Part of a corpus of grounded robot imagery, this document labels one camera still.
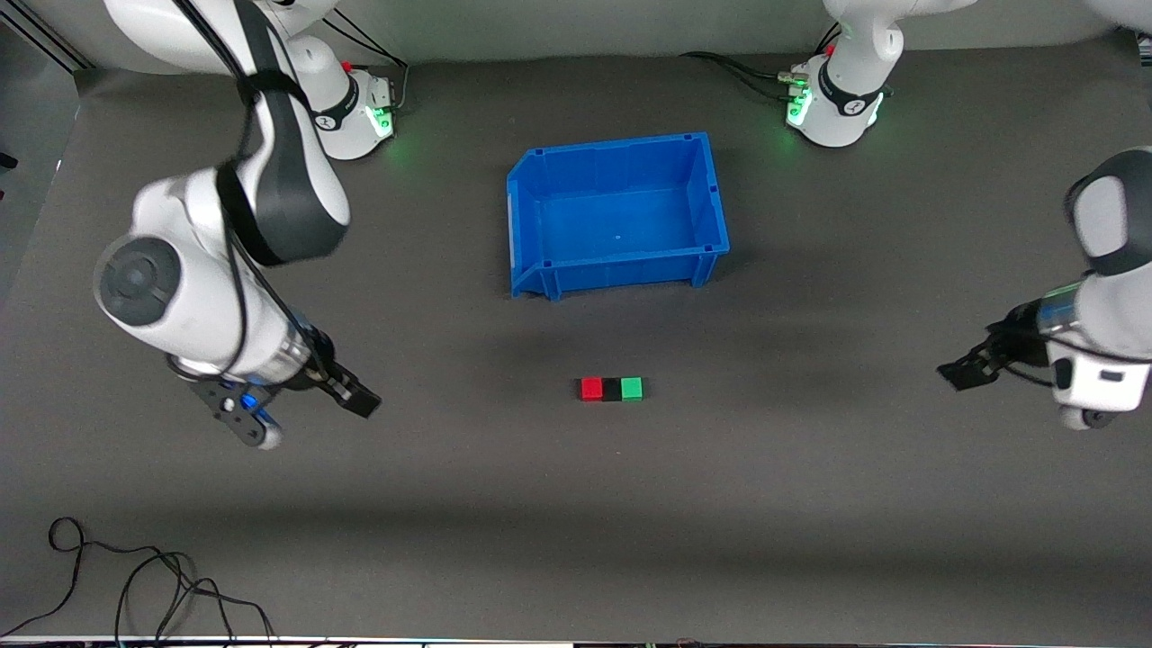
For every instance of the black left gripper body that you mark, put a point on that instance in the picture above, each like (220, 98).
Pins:
(1012, 343)

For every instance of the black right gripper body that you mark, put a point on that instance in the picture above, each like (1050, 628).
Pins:
(325, 370)

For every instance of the red cube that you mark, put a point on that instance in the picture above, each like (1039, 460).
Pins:
(591, 389)

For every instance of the green cube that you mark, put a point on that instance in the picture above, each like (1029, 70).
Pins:
(633, 388)

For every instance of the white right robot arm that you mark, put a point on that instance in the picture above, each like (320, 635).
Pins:
(198, 297)

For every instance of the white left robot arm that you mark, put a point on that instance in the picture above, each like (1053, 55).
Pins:
(1116, 306)

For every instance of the black cube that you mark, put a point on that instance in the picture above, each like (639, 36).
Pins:
(612, 390)

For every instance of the blue plastic bin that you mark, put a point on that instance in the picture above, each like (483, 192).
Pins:
(621, 216)

